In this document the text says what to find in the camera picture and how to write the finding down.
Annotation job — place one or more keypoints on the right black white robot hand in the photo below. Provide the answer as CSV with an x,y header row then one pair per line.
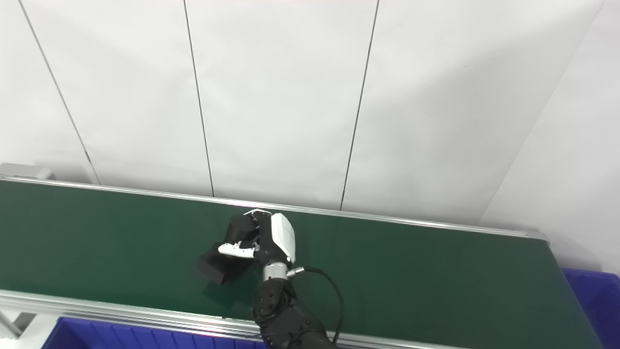
x,y
281,237

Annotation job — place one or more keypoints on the black cylinder block part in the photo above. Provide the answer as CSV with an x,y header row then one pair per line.
x,y
220,269

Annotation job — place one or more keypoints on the blue bin with white parts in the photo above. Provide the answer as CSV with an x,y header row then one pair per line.
x,y
121,337

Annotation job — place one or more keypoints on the empty blue plastic bin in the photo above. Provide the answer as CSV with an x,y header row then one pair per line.
x,y
600,305

